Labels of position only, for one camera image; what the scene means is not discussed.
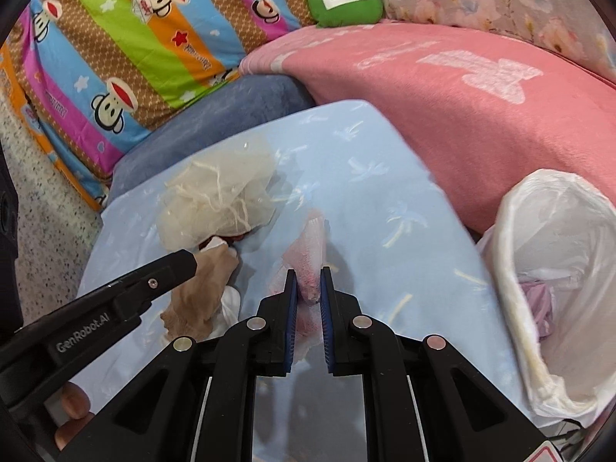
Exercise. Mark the light blue patterned cloth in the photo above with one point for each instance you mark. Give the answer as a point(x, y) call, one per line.
point(385, 211)

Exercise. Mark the green plush cushion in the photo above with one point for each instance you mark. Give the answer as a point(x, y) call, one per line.
point(344, 5)

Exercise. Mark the pink blanket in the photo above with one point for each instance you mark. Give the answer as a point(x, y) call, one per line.
point(457, 120)

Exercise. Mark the white plastic bin liner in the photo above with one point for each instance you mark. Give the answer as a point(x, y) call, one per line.
point(568, 231)

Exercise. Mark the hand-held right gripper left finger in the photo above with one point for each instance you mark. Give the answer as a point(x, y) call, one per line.
point(291, 313)

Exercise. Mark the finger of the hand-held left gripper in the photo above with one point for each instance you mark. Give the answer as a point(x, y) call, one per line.
point(8, 250)
point(163, 276)

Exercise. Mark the pink cloth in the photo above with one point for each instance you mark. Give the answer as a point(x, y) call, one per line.
point(308, 255)

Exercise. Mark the person's left hand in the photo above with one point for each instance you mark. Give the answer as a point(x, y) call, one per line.
point(74, 402)

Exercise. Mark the red-edged white box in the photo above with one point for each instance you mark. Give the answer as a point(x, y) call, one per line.
point(546, 453)

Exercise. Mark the blue-grey cushion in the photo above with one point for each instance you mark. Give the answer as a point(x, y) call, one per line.
point(216, 110)

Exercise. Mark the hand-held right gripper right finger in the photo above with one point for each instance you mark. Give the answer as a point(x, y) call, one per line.
point(326, 313)

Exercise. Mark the white sock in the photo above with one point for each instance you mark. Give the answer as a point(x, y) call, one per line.
point(219, 243)
point(228, 310)

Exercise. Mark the brown paper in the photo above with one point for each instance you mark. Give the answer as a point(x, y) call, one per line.
point(202, 288)

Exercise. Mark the colourful monkey-print quilt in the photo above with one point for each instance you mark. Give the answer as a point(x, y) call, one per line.
point(144, 43)

